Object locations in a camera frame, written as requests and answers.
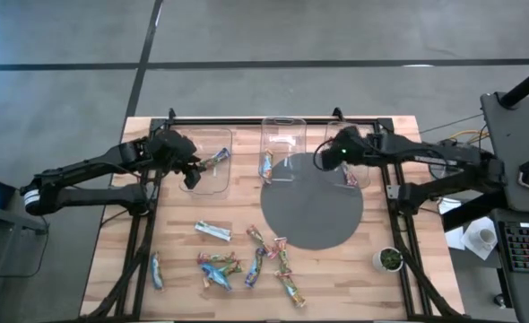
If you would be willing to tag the white paper napkin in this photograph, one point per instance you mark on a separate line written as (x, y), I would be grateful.
(473, 244)

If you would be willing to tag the clear plastic bin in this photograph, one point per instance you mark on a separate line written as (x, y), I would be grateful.
(365, 177)
(219, 184)
(287, 130)

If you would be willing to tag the black pole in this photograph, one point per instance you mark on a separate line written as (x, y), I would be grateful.
(526, 85)

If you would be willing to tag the white cup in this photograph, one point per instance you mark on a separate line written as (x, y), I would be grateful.
(486, 235)

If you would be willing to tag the small plant in white pot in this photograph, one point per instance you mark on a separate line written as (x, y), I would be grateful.
(390, 259)

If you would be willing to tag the black aluminium rig frame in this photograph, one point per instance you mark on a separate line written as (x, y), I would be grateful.
(246, 121)

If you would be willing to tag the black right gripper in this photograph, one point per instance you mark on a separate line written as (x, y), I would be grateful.
(343, 150)

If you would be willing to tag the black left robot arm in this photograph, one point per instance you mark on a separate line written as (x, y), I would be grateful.
(89, 163)

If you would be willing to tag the green blue granola bar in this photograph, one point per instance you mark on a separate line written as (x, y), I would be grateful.
(157, 271)

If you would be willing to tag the black caster wheel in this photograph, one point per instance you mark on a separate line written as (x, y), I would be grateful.
(499, 299)

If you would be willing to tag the grey round woven placemat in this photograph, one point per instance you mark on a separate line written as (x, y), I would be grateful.
(311, 211)

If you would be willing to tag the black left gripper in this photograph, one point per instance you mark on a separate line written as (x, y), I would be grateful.
(170, 148)

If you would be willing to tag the white granola bar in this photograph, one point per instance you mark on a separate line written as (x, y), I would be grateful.
(213, 230)

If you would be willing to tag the grey metal stand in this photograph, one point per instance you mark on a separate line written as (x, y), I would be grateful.
(9, 217)

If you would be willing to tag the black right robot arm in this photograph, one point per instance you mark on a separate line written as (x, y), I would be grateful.
(426, 150)

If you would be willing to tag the light blue granola bar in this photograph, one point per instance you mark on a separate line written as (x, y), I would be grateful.
(215, 276)

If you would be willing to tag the orange blue granola bar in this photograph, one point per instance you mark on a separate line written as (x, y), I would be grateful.
(267, 167)

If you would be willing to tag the white paper sheet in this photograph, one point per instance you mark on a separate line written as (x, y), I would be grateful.
(455, 238)

